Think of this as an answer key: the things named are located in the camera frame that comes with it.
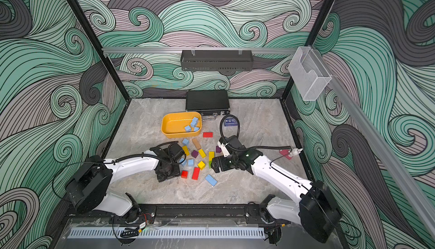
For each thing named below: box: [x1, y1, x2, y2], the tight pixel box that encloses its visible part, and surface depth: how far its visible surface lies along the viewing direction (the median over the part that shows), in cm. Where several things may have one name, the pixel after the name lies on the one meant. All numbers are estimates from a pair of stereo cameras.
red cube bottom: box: [180, 170, 189, 179], surface depth 87 cm
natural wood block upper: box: [191, 138, 202, 150], surface depth 100 cm
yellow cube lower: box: [197, 160, 206, 171], surface depth 89 cm
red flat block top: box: [202, 131, 214, 138], surface depth 103 cm
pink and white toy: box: [279, 147, 304, 161], surface depth 90 cm
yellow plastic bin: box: [160, 112, 203, 139], surface depth 106 cm
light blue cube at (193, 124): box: [190, 117, 199, 128], surface depth 106 cm
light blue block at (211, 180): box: [205, 174, 218, 187], surface depth 85 cm
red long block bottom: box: [191, 166, 200, 181], surface depth 87 cm
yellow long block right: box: [208, 151, 215, 162], surface depth 93 cm
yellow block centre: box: [198, 148, 207, 159], surface depth 94 cm
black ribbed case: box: [185, 89, 231, 117], surface depth 117 cm
